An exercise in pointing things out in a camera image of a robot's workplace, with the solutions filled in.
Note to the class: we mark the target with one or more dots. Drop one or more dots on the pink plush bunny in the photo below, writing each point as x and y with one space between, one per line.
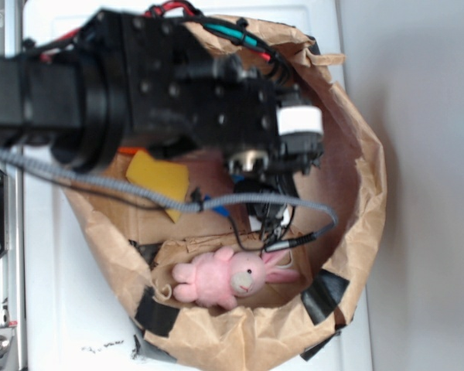
221 277

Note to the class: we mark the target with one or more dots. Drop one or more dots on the aluminium frame rail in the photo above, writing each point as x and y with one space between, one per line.
13 334

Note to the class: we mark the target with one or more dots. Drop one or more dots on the orange plastic carrot toy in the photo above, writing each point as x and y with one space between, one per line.
129 150

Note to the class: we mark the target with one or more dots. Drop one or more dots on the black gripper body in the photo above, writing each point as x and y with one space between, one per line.
265 133

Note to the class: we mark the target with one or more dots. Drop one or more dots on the yellow sponge piece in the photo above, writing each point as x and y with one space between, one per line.
167 178

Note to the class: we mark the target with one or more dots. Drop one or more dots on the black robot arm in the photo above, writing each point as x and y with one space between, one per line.
172 86

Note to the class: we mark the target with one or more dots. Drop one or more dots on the brown paper bag bin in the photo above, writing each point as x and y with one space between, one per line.
136 248

